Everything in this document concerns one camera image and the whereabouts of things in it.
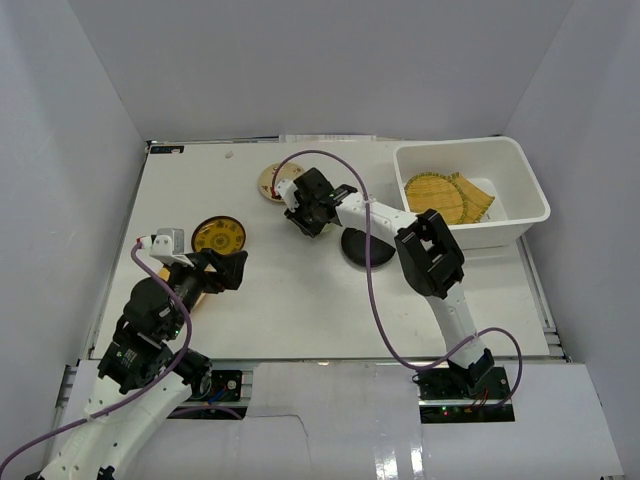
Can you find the green square panda plate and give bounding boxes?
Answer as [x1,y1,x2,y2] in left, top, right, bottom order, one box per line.
[321,223,335,235]

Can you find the round bamboo plate green rim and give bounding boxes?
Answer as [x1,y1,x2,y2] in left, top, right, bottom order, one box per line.
[404,172,467,225]

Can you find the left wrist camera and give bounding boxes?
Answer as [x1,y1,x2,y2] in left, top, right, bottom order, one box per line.
[138,228,193,267]

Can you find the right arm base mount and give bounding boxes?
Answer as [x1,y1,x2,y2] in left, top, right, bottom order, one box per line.
[412,367,515,425]

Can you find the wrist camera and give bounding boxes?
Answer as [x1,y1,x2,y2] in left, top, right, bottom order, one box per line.
[138,228,193,267]
[271,179,299,212]

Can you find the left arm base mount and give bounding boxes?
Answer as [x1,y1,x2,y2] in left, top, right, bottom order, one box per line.
[168,369,248,420]

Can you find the rectangular bamboo tray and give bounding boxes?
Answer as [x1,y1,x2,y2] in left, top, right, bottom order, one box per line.
[450,172,495,224]

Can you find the white plastic bin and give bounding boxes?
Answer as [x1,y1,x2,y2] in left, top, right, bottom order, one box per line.
[394,136,550,249]

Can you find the brown yellow patterned plate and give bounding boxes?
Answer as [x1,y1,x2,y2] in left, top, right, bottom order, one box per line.
[191,215,247,255]

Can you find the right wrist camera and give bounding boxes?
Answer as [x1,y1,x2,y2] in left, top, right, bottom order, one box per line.
[271,179,299,212]

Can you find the black round plate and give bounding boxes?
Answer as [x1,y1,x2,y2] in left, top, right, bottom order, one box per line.
[340,227,396,270]

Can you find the beige round plate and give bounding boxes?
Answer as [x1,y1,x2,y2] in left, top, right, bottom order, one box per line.
[258,162,305,203]

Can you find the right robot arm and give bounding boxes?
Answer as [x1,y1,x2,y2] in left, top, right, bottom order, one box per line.
[275,168,494,399]

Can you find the yellow square panda plate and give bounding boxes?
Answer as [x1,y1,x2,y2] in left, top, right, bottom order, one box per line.
[158,264,221,312]

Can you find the papers behind table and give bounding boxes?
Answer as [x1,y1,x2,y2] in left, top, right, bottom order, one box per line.
[278,134,393,143]

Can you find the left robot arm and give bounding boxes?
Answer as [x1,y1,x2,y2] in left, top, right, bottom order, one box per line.
[31,249,248,479]

